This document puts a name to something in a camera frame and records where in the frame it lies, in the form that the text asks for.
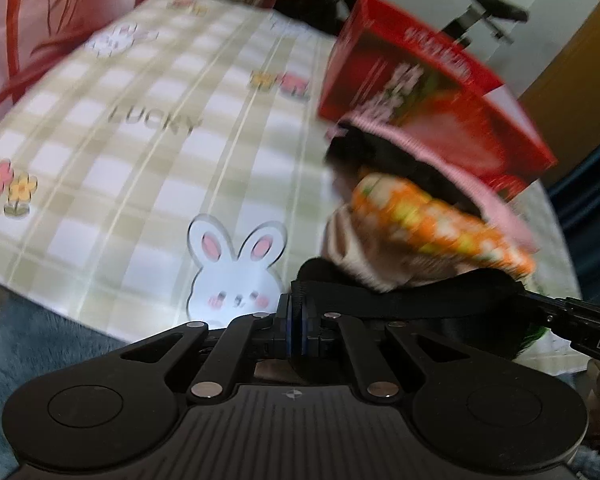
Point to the brown striped sock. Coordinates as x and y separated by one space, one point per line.
360 252

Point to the orange patterned sock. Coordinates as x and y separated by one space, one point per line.
430 220

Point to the red cardboard box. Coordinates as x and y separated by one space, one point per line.
380 70

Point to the blue curtain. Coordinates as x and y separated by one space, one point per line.
595 200

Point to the black exercise bike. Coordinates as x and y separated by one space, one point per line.
495 7

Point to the blue fluffy cloth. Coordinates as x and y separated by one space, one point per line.
30 345

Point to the green fuzzy cloth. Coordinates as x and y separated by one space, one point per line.
530 342

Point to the red floral cloth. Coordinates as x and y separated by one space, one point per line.
55 10

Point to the checked bunny print tablecloth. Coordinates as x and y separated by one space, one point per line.
130 160

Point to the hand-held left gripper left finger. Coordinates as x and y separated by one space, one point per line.
279 332

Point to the wooden door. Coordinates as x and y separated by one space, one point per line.
580 60

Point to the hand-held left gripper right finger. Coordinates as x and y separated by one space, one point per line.
304 340

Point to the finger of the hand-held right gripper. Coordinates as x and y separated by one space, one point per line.
580 327

